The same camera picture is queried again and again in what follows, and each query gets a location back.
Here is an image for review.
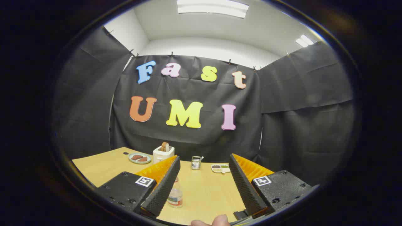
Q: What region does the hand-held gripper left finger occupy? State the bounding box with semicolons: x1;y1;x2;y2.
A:
94;155;181;219

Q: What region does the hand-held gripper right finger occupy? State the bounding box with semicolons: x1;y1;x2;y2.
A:
228;153;321;220

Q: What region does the clear plastic juice bottle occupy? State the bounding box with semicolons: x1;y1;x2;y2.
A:
167;176;183;208

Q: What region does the white toaster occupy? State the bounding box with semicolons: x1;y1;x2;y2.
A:
153;146;175;164

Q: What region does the white divided dish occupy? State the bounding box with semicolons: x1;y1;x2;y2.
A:
211;164;231;174

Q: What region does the wooden table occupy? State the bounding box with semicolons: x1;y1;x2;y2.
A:
72;147;252;225

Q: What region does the pale green plate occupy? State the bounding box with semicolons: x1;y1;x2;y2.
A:
128;153;152;164

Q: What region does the black backdrop cloth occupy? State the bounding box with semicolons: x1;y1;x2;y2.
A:
53;25;355;189

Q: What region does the small ceiling light panel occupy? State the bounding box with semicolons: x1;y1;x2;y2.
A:
295;35;314;48

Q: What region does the long ceiling light panel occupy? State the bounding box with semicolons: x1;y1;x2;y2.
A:
177;0;249;19

